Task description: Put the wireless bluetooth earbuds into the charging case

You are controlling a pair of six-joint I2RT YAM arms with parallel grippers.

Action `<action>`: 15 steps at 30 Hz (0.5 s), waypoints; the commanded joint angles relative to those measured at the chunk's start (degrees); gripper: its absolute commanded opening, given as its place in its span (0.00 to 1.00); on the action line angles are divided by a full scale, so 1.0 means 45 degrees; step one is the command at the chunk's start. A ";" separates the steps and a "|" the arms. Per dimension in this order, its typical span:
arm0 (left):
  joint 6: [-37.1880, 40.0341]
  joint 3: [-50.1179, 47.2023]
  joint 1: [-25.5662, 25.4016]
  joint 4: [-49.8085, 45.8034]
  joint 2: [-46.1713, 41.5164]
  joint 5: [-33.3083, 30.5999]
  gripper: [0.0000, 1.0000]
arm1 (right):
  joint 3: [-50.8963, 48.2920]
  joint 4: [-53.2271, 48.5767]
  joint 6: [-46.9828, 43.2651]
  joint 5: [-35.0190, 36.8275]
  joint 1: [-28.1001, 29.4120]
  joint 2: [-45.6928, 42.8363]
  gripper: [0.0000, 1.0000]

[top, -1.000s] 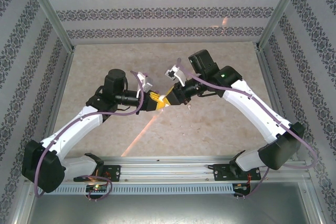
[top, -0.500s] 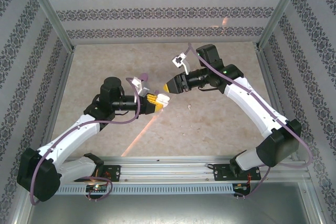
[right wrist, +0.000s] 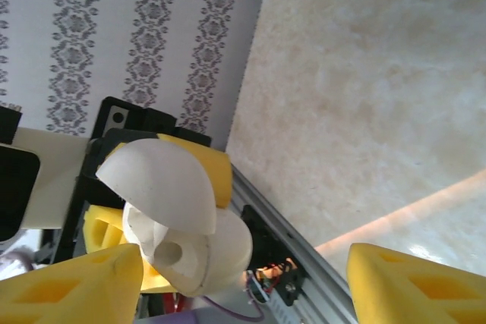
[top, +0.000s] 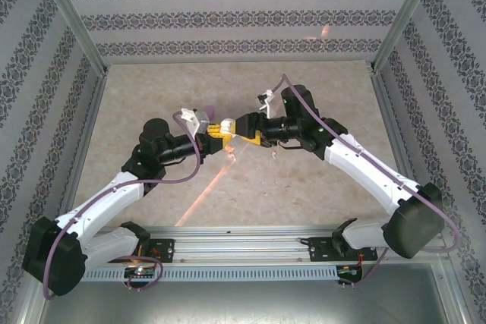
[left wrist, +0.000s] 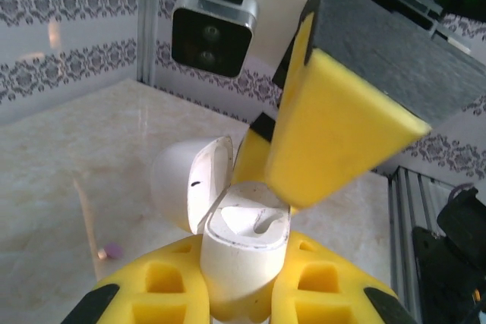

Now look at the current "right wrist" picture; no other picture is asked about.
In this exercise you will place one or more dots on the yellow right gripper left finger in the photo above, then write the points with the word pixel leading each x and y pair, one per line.
pixel 57 293

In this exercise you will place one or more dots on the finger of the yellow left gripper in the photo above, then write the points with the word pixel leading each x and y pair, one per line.
pixel 216 172
pixel 106 229

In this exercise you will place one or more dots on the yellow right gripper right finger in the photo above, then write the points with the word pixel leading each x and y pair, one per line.
pixel 398 290

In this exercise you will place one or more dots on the small circuit board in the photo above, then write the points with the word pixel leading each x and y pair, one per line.
pixel 256 286

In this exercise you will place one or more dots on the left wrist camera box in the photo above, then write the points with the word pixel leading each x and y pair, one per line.
pixel 57 180

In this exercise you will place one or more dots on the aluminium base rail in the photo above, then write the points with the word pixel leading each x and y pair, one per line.
pixel 281 225

